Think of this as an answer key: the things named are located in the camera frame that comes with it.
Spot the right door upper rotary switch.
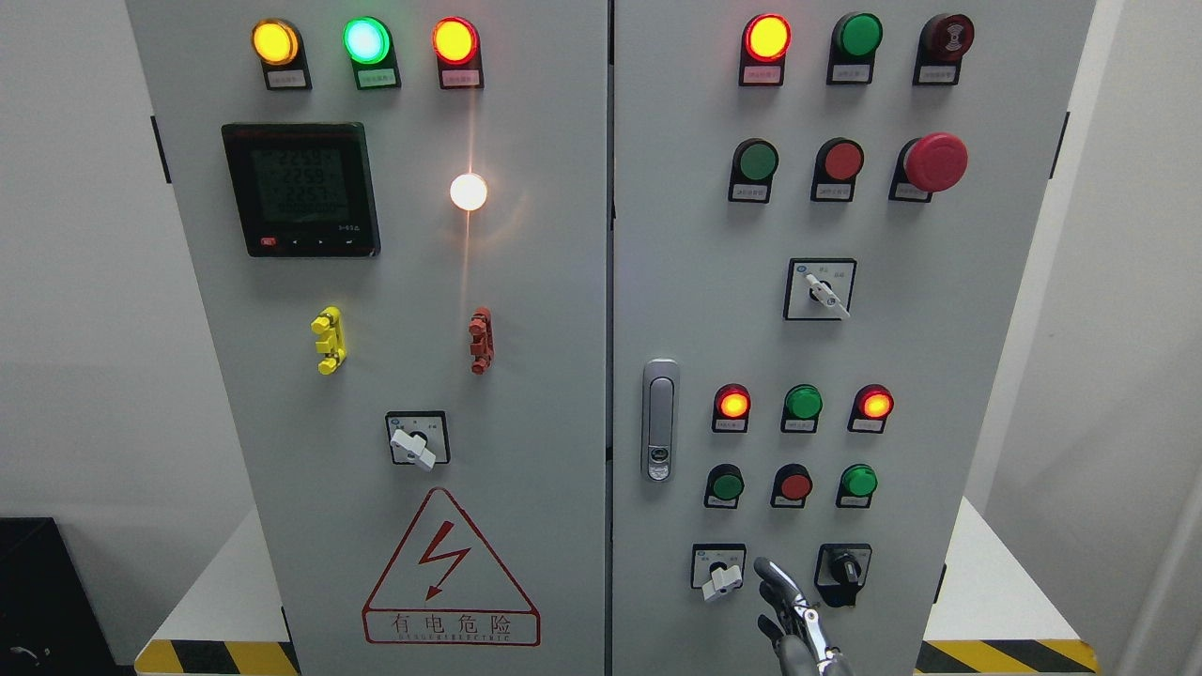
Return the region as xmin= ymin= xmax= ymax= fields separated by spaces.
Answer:
xmin=784 ymin=257 xmax=857 ymax=321

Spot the black knob selector switch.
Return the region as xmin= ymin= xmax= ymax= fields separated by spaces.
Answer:
xmin=814 ymin=542 xmax=871 ymax=607

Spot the black digital power meter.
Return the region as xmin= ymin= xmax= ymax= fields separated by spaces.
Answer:
xmin=222 ymin=121 xmax=379 ymax=257

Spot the white platform hazard striped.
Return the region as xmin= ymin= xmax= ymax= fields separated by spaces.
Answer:
xmin=133 ymin=503 xmax=1100 ymax=675

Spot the green push button upper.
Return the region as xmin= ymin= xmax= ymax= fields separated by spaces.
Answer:
xmin=732 ymin=138 xmax=778 ymax=183

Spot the white glowing indicator light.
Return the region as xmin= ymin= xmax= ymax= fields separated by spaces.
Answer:
xmin=448 ymin=172 xmax=488 ymax=210

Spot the silver door handle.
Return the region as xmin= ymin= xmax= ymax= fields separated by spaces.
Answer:
xmin=639 ymin=358 xmax=680 ymax=484

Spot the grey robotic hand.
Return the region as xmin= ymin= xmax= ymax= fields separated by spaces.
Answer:
xmin=754 ymin=557 xmax=853 ymax=675

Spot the green indicator middle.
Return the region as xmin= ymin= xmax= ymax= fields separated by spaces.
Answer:
xmin=784 ymin=384 xmax=825 ymax=421

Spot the green push button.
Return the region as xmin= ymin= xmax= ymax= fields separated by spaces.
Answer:
xmin=838 ymin=463 xmax=879 ymax=505
xmin=704 ymin=463 xmax=746 ymax=509
xmin=732 ymin=138 xmax=778 ymax=183

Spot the dark red buzzer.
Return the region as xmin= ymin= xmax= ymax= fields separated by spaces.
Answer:
xmin=920 ymin=13 xmax=975 ymax=63

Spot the grey cabinet door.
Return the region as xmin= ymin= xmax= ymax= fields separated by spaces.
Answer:
xmin=612 ymin=1 xmax=1095 ymax=675
xmin=127 ymin=1 xmax=609 ymax=675

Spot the left door rotary switch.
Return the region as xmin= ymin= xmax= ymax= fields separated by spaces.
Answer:
xmin=385 ymin=410 xmax=451 ymax=472

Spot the green push button lower right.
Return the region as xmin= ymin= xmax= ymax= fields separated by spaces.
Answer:
xmin=838 ymin=463 xmax=879 ymax=505

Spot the black box at left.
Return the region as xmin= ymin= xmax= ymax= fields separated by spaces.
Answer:
xmin=1 ymin=517 xmax=119 ymax=675

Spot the red emergency stop button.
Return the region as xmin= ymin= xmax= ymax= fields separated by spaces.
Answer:
xmin=902 ymin=131 xmax=969 ymax=192

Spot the door rotary switch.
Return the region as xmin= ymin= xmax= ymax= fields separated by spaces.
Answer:
xmin=385 ymin=410 xmax=451 ymax=472
xmin=784 ymin=257 xmax=857 ymax=321

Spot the green push button lower left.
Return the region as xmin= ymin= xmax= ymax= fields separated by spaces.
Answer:
xmin=704 ymin=463 xmax=746 ymax=509

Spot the lit red indicator left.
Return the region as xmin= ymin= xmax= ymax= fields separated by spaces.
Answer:
xmin=716 ymin=383 xmax=751 ymax=421

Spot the red lit indicator top right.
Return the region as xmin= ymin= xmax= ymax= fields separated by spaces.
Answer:
xmin=743 ymin=13 xmax=793 ymax=64

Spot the green lit indicator light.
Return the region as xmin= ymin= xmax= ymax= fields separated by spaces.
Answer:
xmin=343 ymin=16 xmax=392 ymax=66

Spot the green indicator top right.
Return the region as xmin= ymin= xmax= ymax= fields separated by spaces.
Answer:
xmin=832 ymin=12 xmax=883 ymax=59

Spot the grey right cabinet door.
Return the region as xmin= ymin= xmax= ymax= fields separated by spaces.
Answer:
xmin=612 ymin=1 xmax=1095 ymax=675

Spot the red ringed yellow indicator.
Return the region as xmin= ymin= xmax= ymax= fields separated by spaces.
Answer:
xmin=432 ymin=16 xmax=480 ymax=66

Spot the white lower rotary switch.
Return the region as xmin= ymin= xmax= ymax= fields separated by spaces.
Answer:
xmin=690 ymin=542 xmax=746 ymax=603

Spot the grey left cabinet door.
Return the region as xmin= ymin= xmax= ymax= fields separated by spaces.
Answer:
xmin=127 ymin=1 xmax=609 ymax=675

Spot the red push button upper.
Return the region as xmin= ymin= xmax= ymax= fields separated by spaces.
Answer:
xmin=815 ymin=137 xmax=865 ymax=183

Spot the yellow indicator light top left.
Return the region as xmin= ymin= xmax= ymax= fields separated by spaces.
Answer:
xmin=252 ymin=18 xmax=301 ymax=66

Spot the red electric hazard sign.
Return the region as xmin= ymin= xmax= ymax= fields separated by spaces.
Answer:
xmin=362 ymin=486 xmax=541 ymax=647

